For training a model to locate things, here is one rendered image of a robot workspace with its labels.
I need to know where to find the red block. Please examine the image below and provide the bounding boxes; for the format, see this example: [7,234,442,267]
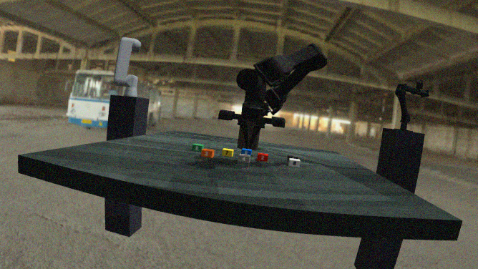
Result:
[257,153,268,162]

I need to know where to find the yellow block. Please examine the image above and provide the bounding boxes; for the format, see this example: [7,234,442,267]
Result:
[222,148,234,157]

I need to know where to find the blue block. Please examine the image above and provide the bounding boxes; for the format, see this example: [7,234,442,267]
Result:
[241,148,252,156]

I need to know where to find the orange block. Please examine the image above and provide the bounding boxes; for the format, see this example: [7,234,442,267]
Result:
[201,149,214,158]

